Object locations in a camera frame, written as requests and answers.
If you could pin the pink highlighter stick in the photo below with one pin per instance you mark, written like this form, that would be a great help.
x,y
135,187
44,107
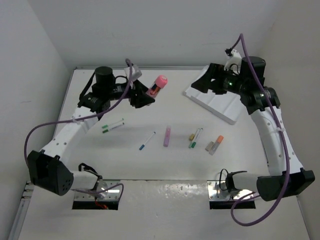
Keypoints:
x,y
167,136

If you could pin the orange capped clear tube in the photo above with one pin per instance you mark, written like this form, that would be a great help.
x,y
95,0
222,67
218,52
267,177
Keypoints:
x,y
216,145

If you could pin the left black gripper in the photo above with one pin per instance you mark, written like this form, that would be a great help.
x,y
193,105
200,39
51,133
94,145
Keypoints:
x,y
137,96

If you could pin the pink capped clear tube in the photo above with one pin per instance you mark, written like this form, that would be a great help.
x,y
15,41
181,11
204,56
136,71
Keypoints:
x,y
159,83

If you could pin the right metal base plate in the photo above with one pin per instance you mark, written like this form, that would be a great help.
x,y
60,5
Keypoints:
x,y
216,194

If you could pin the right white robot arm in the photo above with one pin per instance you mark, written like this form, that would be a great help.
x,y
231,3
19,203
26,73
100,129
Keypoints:
x,y
286,173

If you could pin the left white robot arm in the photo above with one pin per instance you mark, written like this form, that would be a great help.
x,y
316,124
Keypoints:
x,y
48,166

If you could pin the blue capped white pen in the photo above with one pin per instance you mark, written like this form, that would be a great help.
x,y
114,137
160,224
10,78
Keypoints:
x,y
146,141

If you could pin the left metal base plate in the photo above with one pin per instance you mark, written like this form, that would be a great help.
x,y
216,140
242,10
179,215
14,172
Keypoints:
x,y
104,190

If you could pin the metal base plate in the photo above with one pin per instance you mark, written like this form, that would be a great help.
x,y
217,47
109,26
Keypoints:
x,y
216,194
104,190

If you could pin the white divided tray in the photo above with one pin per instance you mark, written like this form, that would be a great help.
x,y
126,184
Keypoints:
x,y
227,107

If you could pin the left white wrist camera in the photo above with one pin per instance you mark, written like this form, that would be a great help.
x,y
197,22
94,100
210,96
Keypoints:
x,y
135,73

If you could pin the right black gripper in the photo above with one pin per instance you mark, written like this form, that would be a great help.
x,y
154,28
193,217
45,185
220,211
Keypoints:
x,y
216,71

